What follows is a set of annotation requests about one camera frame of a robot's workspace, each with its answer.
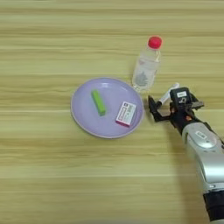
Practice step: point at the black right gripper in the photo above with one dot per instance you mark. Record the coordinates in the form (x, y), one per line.
(181, 118)

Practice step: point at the clear bottle red cap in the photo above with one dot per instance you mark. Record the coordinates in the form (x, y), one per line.
(145, 70)

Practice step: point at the green rectangular block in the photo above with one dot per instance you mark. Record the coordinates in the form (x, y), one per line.
(98, 102)

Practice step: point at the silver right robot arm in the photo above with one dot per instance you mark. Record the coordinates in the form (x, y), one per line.
(205, 157)

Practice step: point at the small white pink box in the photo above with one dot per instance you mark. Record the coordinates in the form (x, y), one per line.
(126, 114)

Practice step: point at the purple round plate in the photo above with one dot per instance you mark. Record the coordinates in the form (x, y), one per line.
(87, 116)

